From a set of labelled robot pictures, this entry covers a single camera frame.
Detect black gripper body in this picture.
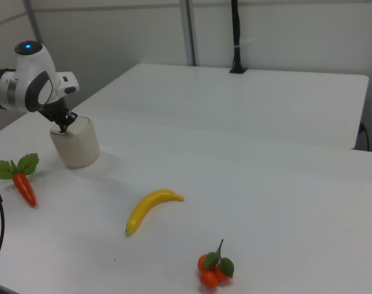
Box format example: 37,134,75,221
37,97,70,124

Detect orange toy carrot green leaves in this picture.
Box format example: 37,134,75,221
0,153,40,209

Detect grey aluminium wall post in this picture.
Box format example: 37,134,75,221
178,0,200,67

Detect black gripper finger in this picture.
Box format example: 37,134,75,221
51,113,67,135
64,110,80,130

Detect yellow toy banana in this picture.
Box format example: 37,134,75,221
125,189,185,237

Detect blue plug with black cable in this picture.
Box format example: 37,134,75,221
358,121,371,152

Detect toy orange cluster with leaves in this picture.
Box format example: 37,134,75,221
197,238,235,290

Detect black pole with clamp base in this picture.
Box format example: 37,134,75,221
229,0,248,75

